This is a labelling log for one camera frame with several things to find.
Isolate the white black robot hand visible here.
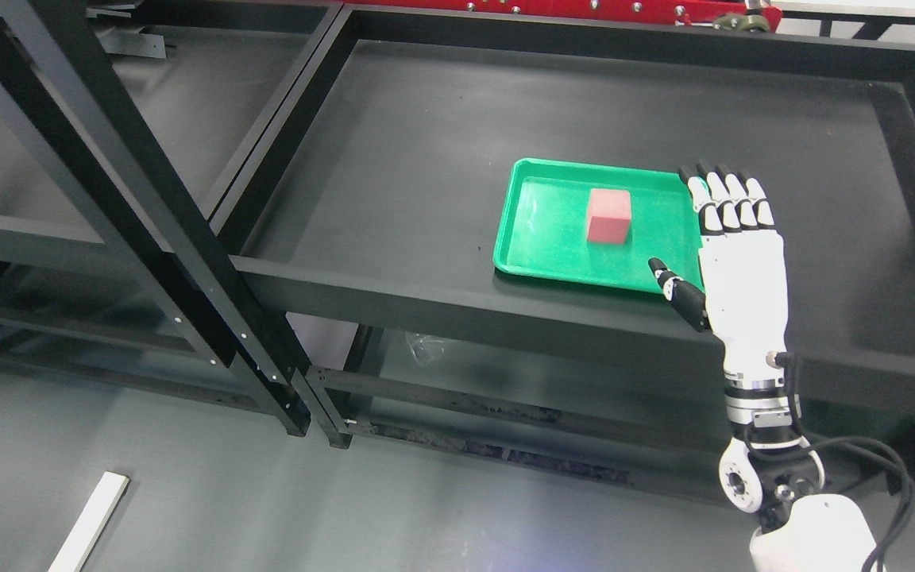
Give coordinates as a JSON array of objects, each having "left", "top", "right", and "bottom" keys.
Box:
[{"left": 647, "top": 163, "right": 789, "bottom": 388}]

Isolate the pink foam block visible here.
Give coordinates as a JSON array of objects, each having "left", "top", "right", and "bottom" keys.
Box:
[{"left": 587, "top": 187, "right": 632, "bottom": 244}]

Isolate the white robot forearm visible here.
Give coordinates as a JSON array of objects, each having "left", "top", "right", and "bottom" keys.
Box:
[{"left": 717, "top": 379, "right": 876, "bottom": 571}]

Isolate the green plastic tray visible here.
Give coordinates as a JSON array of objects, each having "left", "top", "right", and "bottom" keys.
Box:
[{"left": 493, "top": 158, "right": 702, "bottom": 294}]

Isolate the black metal shelf right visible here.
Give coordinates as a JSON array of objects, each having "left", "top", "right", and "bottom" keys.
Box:
[{"left": 213, "top": 6, "right": 915, "bottom": 477}]

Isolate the black metal shelf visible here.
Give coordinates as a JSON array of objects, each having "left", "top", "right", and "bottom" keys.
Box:
[
  {"left": 213, "top": 6, "right": 915, "bottom": 477},
  {"left": 0, "top": 1, "right": 346, "bottom": 446}
]

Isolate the black metal shelf left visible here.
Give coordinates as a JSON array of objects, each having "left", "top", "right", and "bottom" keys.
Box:
[{"left": 0, "top": 1, "right": 346, "bottom": 446}]

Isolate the clear plastic bag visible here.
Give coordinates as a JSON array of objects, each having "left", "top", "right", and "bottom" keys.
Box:
[{"left": 404, "top": 332, "right": 448, "bottom": 366}]

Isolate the white desk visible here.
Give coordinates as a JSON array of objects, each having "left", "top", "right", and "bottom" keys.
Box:
[{"left": 47, "top": 471, "right": 130, "bottom": 571}]

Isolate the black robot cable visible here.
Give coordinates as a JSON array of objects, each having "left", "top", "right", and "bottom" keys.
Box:
[{"left": 775, "top": 354, "right": 915, "bottom": 572}]

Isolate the red conveyor frame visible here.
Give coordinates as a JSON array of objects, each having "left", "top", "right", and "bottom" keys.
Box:
[{"left": 366, "top": 1, "right": 783, "bottom": 32}]

